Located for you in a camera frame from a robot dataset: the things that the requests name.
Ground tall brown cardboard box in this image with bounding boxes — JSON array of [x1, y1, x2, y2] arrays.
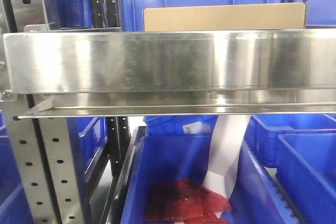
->
[[143, 2, 307, 31]]

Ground stainless steel shelf front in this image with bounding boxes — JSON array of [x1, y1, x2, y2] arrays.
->
[[3, 29, 335, 119]]

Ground blue bin rear centre lower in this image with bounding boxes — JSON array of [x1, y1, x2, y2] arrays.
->
[[143, 115, 218, 136]]

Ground blue bin with red bags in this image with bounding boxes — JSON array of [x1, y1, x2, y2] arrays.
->
[[121, 135, 295, 223]]

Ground white paper sheet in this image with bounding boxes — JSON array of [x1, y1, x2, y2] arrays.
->
[[203, 115, 250, 198]]

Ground blue bin rear right lower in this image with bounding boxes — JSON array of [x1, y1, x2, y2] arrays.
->
[[244, 114, 335, 168]]

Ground red bubble wrap bags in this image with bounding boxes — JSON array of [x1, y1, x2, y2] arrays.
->
[[144, 177, 232, 223]]

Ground blue bin upper left rack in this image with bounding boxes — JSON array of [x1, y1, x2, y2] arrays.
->
[[52, 0, 93, 28]]

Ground perforated steel left upright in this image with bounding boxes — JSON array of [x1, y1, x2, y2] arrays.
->
[[1, 0, 92, 223]]

